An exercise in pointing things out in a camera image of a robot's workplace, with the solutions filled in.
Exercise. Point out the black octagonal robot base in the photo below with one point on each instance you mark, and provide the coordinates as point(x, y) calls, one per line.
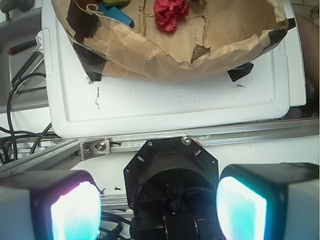
point(171, 186)

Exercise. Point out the brown paper bag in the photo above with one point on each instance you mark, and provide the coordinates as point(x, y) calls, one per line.
point(212, 37)

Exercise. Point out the yellow green sponge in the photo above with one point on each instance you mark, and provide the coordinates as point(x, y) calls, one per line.
point(113, 3)

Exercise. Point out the crumpled red paper ball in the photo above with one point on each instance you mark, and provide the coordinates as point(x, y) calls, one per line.
point(167, 13)

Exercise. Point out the aluminium frame rail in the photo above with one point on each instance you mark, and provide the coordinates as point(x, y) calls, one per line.
point(68, 153)

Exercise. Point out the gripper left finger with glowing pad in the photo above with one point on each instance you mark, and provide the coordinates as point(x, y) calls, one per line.
point(49, 205)

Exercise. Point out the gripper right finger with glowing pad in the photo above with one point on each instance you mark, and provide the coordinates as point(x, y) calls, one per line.
point(273, 201)

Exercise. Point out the blue wooden block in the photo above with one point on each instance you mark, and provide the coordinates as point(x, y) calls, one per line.
point(114, 13)

